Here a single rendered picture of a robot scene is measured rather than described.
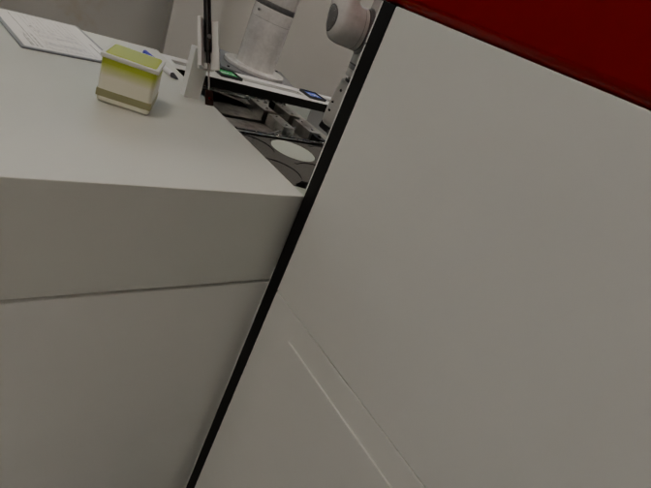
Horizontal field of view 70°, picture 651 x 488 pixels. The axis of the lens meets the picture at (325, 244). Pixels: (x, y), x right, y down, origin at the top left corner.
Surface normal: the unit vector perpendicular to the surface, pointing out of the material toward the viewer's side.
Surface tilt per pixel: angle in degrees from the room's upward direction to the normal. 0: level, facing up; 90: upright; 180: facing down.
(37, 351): 90
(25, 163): 0
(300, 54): 90
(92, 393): 90
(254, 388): 90
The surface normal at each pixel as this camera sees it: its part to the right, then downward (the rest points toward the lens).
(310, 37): 0.33, 0.56
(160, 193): 0.55, 0.58
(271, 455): -0.75, 0.02
